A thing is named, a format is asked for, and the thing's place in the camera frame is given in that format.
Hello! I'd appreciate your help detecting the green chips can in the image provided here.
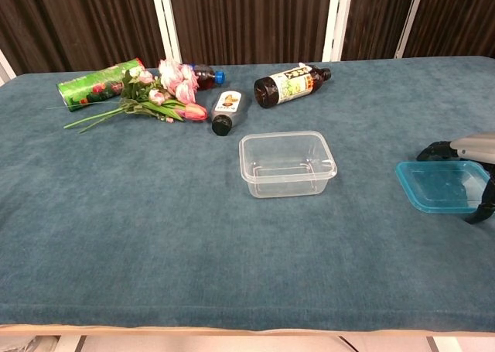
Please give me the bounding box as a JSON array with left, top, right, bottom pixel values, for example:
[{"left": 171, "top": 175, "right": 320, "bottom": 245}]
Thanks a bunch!
[{"left": 56, "top": 56, "right": 146, "bottom": 113}]

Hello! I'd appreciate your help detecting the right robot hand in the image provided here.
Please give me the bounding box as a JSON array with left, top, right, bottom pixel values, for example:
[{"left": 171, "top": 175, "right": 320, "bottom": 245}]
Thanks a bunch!
[{"left": 416, "top": 132, "right": 495, "bottom": 224}]

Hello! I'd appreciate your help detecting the white partition post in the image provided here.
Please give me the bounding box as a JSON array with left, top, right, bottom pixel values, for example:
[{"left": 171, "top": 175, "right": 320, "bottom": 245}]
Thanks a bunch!
[
  {"left": 149, "top": 0, "right": 183, "bottom": 63},
  {"left": 0, "top": 49, "right": 17, "bottom": 86},
  {"left": 322, "top": 0, "right": 355, "bottom": 62},
  {"left": 394, "top": 0, "right": 426, "bottom": 59}
]

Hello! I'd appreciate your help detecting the dark squeeze sauce bottle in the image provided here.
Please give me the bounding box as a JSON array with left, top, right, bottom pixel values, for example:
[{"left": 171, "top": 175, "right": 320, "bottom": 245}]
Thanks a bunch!
[{"left": 210, "top": 90, "right": 252, "bottom": 137}]

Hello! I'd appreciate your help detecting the teal tablecloth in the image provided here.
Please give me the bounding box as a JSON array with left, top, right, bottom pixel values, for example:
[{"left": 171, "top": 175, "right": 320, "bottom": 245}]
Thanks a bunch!
[{"left": 0, "top": 56, "right": 495, "bottom": 333}]

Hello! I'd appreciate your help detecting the dark brown corrugated panel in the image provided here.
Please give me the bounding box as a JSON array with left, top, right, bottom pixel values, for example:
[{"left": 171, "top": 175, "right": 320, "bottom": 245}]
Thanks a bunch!
[
  {"left": 166, "top": 0, "right": 333, "bottom": 65},
  {"left": 342, "top": 0, "right": 418, "bottom": 61},
  {"left": 0, "top": 0, "right": 166, "bottom": 75},
  {"left": 404, "top": 0, "right": 495, "bottom": 58}
]

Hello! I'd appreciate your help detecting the blue plastic lid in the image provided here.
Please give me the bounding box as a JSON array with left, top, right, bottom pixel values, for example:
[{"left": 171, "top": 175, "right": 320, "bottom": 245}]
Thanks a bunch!
[{"left": 394, "top": 159, "right": 492, "bottom": 214}]

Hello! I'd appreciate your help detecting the cola bottle blue cap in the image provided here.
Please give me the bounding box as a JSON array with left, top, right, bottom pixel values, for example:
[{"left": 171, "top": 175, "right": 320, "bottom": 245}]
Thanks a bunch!
[{"left": 188, "top": 63, "right": 226, "bottom": 92}]

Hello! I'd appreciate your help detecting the pink flower bouquet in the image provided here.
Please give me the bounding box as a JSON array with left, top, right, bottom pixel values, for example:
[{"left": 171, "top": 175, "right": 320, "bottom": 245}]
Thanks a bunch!
[{"left": 46, "top": 57, "right": 210, "bottom": 134}]

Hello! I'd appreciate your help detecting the clear plastic container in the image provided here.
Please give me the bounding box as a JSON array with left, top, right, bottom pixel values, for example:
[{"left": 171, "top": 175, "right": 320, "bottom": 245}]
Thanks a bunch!
[{"left": 238, "top": 130, "right": 339, "bottom": 200}]

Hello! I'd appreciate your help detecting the brown bottle white label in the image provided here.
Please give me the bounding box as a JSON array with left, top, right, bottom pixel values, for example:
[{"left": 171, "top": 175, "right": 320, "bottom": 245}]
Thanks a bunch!
[{"left": 253, "top": 62, "right": 333, "bottom": 109}]

